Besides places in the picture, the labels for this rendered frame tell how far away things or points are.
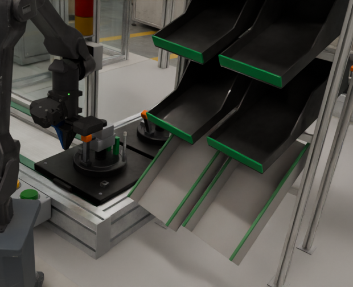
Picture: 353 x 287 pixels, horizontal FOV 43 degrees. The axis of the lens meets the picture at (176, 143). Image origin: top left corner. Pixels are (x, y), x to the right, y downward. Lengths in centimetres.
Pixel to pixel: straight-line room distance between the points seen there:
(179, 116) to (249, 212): 24
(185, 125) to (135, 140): 45
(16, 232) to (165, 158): 37
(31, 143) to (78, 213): 45
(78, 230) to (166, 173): 24
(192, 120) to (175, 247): 35
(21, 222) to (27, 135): 66
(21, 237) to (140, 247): 37
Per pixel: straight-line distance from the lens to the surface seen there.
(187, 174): 99
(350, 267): 120
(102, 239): 105
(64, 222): 110
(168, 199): 99
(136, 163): 122
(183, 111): 93
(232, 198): 95
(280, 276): 106
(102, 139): 114
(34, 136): 147
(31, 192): 110
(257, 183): 94
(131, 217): 111
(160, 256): 109
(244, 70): 77
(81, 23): 127
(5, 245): 82
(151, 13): 687
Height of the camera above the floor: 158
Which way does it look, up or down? 27 degrees down
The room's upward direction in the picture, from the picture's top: 7 degrees clockwise
